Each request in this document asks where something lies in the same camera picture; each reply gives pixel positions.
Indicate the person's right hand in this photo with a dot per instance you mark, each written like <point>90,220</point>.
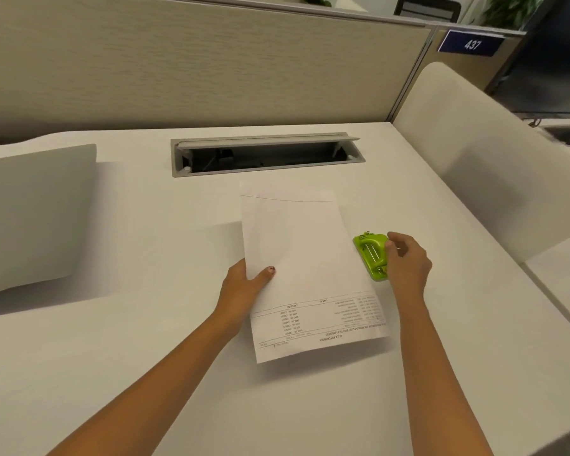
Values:
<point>408,270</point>

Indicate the person's left hand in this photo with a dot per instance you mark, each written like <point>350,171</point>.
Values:
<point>238,292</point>

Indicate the person's right fingers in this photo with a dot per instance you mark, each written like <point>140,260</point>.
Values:
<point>393,246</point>

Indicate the person's left thumb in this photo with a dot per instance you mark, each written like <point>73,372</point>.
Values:
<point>265,278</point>

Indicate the green hole punch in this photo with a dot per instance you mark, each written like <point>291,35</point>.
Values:
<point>371,255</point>

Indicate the white printed paper sheet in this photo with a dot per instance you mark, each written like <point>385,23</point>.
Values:
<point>304,270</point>

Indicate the person's left forearm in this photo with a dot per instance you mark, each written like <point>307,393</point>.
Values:
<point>137,389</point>

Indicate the person's right forearm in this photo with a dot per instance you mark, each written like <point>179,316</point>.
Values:
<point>449,379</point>

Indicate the white curved desk divider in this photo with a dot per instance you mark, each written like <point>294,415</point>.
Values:
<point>494,156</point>

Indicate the beige partition panel with sign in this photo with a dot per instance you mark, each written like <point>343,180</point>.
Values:
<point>460,56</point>

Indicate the blue number sign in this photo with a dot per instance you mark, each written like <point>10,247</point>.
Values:
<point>470,43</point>

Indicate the beige cubicle partition panel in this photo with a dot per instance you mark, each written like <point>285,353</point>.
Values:
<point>194,56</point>

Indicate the black computer monitor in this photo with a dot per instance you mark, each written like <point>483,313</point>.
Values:
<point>546,66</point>

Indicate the white curved side panel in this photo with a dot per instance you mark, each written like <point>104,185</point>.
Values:
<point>33,213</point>

